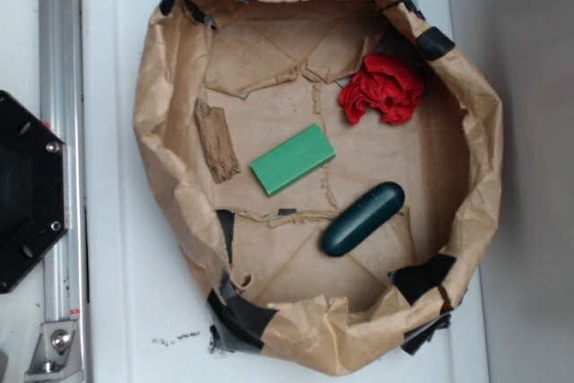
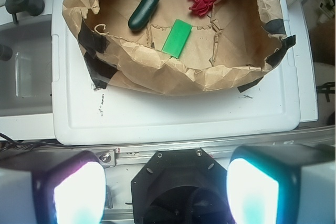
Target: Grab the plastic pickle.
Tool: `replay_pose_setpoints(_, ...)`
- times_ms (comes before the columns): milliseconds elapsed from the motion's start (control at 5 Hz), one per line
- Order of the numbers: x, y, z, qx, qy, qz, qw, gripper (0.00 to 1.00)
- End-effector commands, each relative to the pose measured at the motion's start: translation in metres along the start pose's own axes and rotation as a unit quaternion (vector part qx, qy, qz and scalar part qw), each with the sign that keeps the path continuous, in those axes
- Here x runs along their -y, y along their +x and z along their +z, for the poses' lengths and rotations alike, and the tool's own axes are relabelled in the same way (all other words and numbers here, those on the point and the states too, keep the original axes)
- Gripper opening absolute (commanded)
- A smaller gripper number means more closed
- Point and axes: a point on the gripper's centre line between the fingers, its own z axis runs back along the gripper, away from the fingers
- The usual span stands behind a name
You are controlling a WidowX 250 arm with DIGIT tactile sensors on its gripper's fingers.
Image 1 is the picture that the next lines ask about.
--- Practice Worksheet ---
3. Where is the dark green plastic pickle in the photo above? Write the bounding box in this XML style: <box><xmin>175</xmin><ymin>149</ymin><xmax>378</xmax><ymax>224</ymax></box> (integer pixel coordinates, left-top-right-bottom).
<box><xmin>321</xmin><ymin>181</ymin><xmax>405</xmax><ymax>257</ymax></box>

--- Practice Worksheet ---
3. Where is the green rectangular block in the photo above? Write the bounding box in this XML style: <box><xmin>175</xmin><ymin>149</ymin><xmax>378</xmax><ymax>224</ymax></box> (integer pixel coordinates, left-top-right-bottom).
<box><xmin>250</xmin><ymin>125</ymin><xmax>336</xmax><ymax>196</ymax></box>

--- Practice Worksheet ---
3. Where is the brown paper bag bin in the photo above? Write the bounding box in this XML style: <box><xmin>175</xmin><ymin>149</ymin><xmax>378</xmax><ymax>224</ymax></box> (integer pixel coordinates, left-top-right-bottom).
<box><xmin>133</xmin><ymin>0</ymin><xmax>503</xmax><ymax>376</ymax></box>

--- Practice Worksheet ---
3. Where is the brown wood bark piece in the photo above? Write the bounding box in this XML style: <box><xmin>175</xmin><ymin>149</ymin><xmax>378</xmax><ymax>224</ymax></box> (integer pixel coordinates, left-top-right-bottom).
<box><xmin>195</xmin><ymin>99</ymin><xmax>241</xmax><ymax>184</ymax></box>

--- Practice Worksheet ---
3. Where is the crumpled red cloth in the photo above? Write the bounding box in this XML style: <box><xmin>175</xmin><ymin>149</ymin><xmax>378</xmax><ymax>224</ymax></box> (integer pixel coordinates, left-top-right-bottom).
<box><xmin>339</xmin><ymin>53</ymin><xmax>425</xmax><ymax>125</ymax></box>

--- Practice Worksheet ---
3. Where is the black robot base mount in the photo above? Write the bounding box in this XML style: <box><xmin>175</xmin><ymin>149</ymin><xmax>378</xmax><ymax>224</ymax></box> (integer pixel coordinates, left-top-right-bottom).
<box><xmin>1</xmin><ymin>91</ymin><xmax>67</xmax><ymax>294</ymax></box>

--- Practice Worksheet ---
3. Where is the aluminium extrusion rail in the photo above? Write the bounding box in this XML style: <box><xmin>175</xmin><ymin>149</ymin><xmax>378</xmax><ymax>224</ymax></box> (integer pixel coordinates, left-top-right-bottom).
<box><xmin>39</xmin><ymin>0</ymin><xmax>92</xmax><ymax>382</ymax></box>

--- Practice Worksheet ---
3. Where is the metal corner bracket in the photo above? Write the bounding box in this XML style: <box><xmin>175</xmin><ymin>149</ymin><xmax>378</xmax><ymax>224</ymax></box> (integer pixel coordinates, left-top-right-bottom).
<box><xmin>24</xmin><ymin>320</ymin><xmax>83</xmax><ymax>382</ymax></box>

